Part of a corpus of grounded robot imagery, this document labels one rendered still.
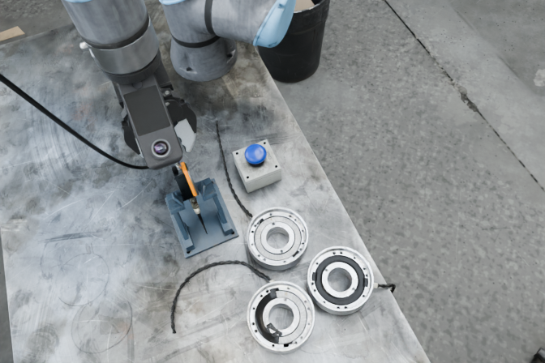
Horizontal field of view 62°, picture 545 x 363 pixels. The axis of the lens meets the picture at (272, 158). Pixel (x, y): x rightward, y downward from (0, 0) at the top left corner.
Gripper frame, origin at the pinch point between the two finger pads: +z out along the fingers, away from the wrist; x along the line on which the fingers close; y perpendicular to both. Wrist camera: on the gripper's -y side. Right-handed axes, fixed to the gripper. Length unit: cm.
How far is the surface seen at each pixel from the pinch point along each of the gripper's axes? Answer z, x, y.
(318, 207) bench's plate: 18.0, -20.4, -9.8
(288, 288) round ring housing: 15.5, -8.9, -21.6
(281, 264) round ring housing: 13.9, -9.3, -18.0
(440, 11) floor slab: 99, -142, 90
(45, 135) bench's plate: 18.2, 23.5, 29.0
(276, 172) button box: 14.7, -15.8, -1.8
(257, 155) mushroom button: 10.6, -13.3, 0.8
